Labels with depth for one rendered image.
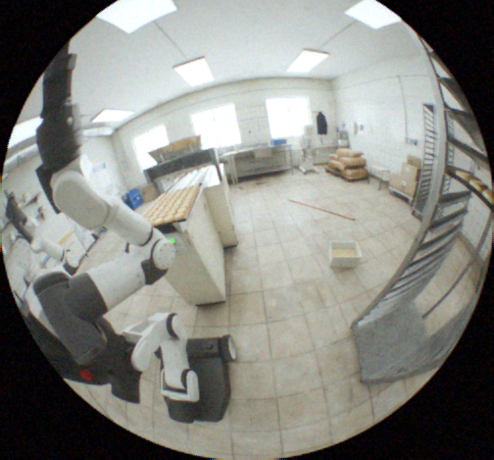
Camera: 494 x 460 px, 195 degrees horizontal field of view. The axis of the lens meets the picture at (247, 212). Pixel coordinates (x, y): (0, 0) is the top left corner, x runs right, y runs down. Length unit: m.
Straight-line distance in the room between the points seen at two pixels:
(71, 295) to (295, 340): 1.19
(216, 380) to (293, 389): 0.49
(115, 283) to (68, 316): 0.12
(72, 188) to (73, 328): 0.21
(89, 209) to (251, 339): 1.18
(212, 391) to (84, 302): 0.92
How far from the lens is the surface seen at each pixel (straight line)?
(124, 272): 0.35
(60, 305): 0.31
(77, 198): 0.27
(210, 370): 1.10
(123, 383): 0.66
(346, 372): 1.28
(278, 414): 1.25
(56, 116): 0.26
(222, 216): 1.49
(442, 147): 0.55
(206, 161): 1.41
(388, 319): 1.32
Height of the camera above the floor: 1.19
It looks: 29 degrees down
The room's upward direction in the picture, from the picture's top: 12 degrees counter-clockwise
